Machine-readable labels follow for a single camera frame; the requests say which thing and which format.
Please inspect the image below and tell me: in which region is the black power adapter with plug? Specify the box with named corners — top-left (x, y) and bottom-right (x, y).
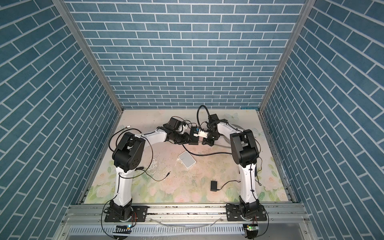
top-left (210, 180), bottom-right (241, 192)

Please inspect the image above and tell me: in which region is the long black cable loop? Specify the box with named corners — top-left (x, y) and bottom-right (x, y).
top-left (108, 125), bottom-right (233, 157)

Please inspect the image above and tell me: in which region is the black ribbed box device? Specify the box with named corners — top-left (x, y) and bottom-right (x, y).
top-left (189, 127), bottom-right (200, 145)

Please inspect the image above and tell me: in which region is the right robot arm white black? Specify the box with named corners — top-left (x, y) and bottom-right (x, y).
top-left (204, 121), bottom-right (267, 221)

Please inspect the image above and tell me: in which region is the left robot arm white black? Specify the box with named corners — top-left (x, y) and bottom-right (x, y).
top-left (104, 128), bottom-right (192, 222)

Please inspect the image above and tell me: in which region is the white small router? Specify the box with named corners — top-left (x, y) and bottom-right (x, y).
top-left (178, 151), bottom-right (196, 169)

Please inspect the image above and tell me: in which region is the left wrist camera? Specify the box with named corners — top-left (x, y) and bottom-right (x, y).
top-left (165, 117), bottom-right (188, 134)

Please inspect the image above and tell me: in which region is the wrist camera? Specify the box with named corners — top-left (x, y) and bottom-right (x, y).
top-left (193, 127), bottom-right (208, 138)
top-left (165, 117), bottom-right (188, 134)

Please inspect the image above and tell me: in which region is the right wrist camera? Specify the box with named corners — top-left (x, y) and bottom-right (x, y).
top-left (193, 127), bottom-right (208, 138)

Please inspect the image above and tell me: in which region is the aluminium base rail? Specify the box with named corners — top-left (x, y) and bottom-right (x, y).
top-left (54, 202), bottom-right (317, 240)

